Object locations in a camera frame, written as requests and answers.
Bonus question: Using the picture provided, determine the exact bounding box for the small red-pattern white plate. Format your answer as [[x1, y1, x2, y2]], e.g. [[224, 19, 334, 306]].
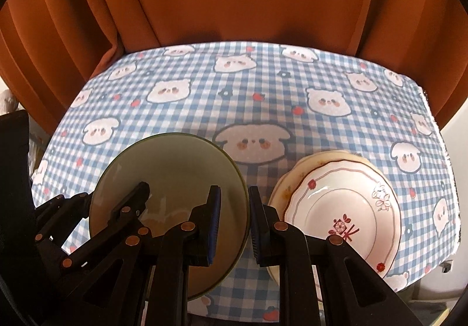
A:
[[283, 159, 402, 280]]

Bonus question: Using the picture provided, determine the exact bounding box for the floral bowl front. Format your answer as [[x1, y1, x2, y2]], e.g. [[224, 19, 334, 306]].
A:
[[89, 133, 250, 299]]

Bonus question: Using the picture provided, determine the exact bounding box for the round yellow-flower deep plate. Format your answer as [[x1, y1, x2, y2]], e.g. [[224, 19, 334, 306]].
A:
[[266, 149, 385, 303]]

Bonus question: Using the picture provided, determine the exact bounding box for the blue checkered bear tablecloth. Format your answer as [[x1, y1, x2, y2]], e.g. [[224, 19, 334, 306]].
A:
[[30, 41, 462, 323]]

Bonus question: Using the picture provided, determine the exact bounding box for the orange curtain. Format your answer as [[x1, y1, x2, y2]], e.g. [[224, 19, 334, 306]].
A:
[[1, 0, 467, 132]]

